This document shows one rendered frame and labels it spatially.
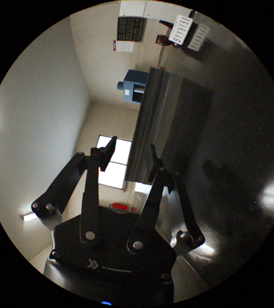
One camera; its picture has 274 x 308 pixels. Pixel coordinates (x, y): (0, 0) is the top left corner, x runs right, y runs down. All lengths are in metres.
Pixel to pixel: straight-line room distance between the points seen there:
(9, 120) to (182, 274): 1.95
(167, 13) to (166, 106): 0.49
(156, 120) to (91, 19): 2.43
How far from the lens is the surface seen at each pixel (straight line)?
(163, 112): 0.33
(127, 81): 2.11
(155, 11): 0.60
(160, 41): 0.64
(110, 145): 0.16
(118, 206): 3.17
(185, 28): 0.47
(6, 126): 1.84
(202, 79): 0.23
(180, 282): 0.20
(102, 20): 2.43
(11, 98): 1.86
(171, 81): 0.34
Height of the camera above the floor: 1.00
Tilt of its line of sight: 4 degrees down
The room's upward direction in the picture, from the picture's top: 78 degrees counter-clockwise
